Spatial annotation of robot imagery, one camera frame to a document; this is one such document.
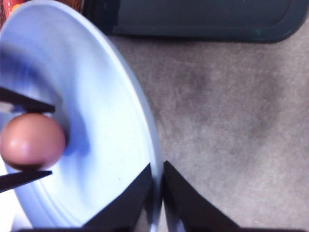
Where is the light blue plate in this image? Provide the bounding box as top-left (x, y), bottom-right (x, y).
top-left (0, 0), bottom-right (163, 232)

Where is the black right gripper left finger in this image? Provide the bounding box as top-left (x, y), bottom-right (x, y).
top-left (61, 163), bottom-right (153, 232)

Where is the brown wicker basket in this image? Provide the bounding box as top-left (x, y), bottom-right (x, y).
top-left (0, 0), bottom-right (26, 33)

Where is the brown egg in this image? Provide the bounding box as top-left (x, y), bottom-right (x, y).
top-left (0, 113), bottom-right (66, 172)

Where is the dark green tray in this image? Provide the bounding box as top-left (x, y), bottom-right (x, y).
top-left (83, 0), bottom-right (309, 42)

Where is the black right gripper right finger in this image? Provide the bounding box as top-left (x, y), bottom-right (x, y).
top-left (163, 162), bottom-right (241, 232)

